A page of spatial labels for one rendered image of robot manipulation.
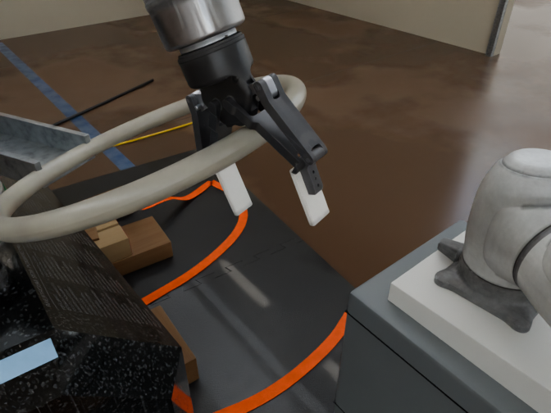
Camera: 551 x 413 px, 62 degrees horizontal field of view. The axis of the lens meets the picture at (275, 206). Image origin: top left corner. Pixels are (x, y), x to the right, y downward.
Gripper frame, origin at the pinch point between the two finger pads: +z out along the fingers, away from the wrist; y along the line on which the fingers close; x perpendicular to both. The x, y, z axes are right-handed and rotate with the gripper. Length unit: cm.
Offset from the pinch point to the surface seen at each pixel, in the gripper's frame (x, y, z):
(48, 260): 12, 75, 13
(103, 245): -22, 152, 45
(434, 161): -214, 108, 106
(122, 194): 14.6, 3.7, -10.1
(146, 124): -10.2, 41.9, -8.9
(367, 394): -17, 18, 62
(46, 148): 5, 55, -12
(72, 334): 20, 49, 21
